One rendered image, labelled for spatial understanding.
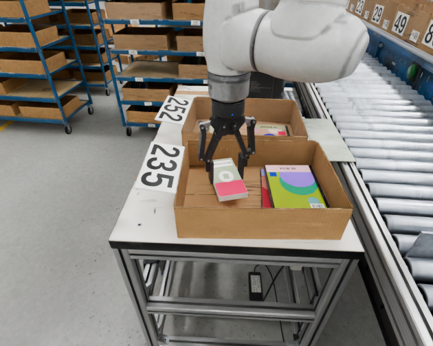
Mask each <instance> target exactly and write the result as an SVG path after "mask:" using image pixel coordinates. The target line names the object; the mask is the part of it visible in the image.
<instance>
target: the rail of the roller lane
mask: <svg viewBox="0 0 433 346"><path fill-rule="evenodd" d="M297 83H298V86H299V88H300V91H301V94H302V96H303V98H304V101H305V104H306V106H307V109H308V111H309V114H310V116H311V119H331V118H330V116H329V114H328V112H327V110H326V108H325V106H324V104H323V103H322V100H321V99H320V96H319V95H318V92H317V91H316V89H315V87H314V85H313V83H306V82H297ZM330 162H331V165H332V166H333V169H334V170H335V172H336V174H337V176H338V178H339V179H340V181H341V183H342V185H343V187H344V189H345V191H346V193H347V195H348V197H349V198H350V200H351V202H352V204H353V213H352V215H351V222H352V224H353V226H354V229H355V231H356V233H357V236H358V238H359V241H360V242H361V244H362V247H363V249H364V252H365V253H364V255H365V258H366V261H367V262H368V266H369V268H370V271H371V273H372V275H373V279H374V280H375V283H376V286H377V289H378V291H379V294H380V296H381V299H382V301H383V304H384V307H385V309H386V312H387V314H388V317H389V319H390V322H391V324H392V328H393V330H394V332H395V335H396V337H397V340H398V342H399V345H400V346H433V316H432V314H431V312H430V311H429V309H428V307H427V305H426V303H425V301H424V299H423V297H422V295H421V293H420V291H419V289H418V287H417V285H416V284H415V282H414V280H413V278H412V276H411V274H410V271H409V270H408V267H407V266H406V263H405V262H404V260H403V258H402V256H401V254H400V252H399V250H398V248H397V246H396V244H395V242H394V240H393V238H392V236H391V234H390V233H389V231H388V229H387V227H386V225H385V223H384V221H383V219H382V217H381V215H380V213H379V211H378V209H377V208H376V206H375V204H374V202H373V200H372V198H371V196H370V194H369V192H368V190H367V188H366V186H365V184H364V182H363V180H362V178H361V176H360V175H359V172H358V171H357V168H356V167H355V164H354V163H353V162H345V161H330Z"/></svg>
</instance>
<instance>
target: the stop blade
mask: <svg viewBox="0 0 433 346"><path fill-rule="evenodd" d="M404 257H420V258H429V259H433V232H429V231H422V232H420V234H419V235H418V237H417V238H416V240H415V241H414V243H413V244H412V246H411V247H410V249H409V250H408V252H407V253H406V254H405V256H404Z"/></svg>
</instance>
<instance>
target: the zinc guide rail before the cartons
mask: <svg viewBox="0 0 433 346"><path fill-rule="evenodd" d="M360 20H361V21H362V23H363V24H364V25H365V26H366V27H367V28H369V29H371V30H372V31H374V32H376V33H378V34H380V35H382V36H383V37H385V38H387V39H388V40H390V41H392V42H394V43H396V44H398V45H399V46H401V47H403V48H404V49H407V50H408V51H410V52H412V53H413V54H415V55H417V56H419V57H421V58H422V59H424V60H426V61H428V62H430V63H432V64H433V56H431V55H429V54H428V53H426V52H424V51H422V50H420V49H418V48H416V47H414V46H412V45H411V44H409V43H407V42H405V41H403V40H401V39H399V38H397V37H395V36H393V35H392V34H389V33H387V32H385V31H383V30H381V29H379V28H378V27H375V26H374V25H372V24H370V23H368V22H366V21H364V20H362V19H360Z"/></svg>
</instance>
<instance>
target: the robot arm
mask: <svg viewBox="0 0 433 346"><path fill-rule="evenodd" d="M346 4H347V2H346V0H280V2H279V4H278V6H277V7H276V9H275V10H274V11H271V10H264V9H262V8H259V0H206V2H205V7H204V14H203V51H204V56H205V58H206V62H207V68H208V71H207V76H208V93H209V96H210V97H211V117H210V120H209V121H206V122H202V121H199V123H198V125H199V129H200V133H199V145H198V152H197V156H198V158H199V161H205V169H206V172H208V178H209V180H210V184H214V161H213V159H212V157H213V155H214V152H215V150H216V148H217V146H218V143H219V141H220V140H221V138H222V136H226V135H235V137H236V140H237V142H238V144H239V147H240V149H241V152H242V153H241V152H239V153H238V173H239V175H240V177H241V179H242V180H243V175H244V167H247V160H248V159H249V155H251V154H255V153H256V149H255V134H254V128H255V125H256V120H255V119H254V117H253V116H249V117H245V116H244V111H245V98H246V97H247V96H248V95H249V79H250V76H251V71H257V72H261V73H266V74H268V75H271V76H273V77H275V78H280V79H283V80H290V81H294V82H306V83H325V82H332V81H336V80H340V79H342V78H345V77H348V76H350V75H351V74H352V73H353V72H354V71H355V70H356V68H357V66H358V65H359V63H360V61H361V59H362V58H363V56H364V53H365V51H366V49H367V46H368V43H369V35H368V30H367V28H366V26H365V25H364V24H363V23H362V21H361V20H360V19H359V18H358V17H357V16H352V15H347V13H346ZM244 123H245V124H246V126H247V142H248V149H246V147H245V144H244V142H243V139H242V136H241V133H240V130H239V129H240V128H241V126H242V125H243V124H244ZM210 126H212V127H213V129H214V131H213V136H212V138H211V140H210V143H209V145H208V148H207V150H206V153H205V147H206V137H207V133H206V132H208V130H209V127H210ZM204 153H205V154H204Z"/></svg>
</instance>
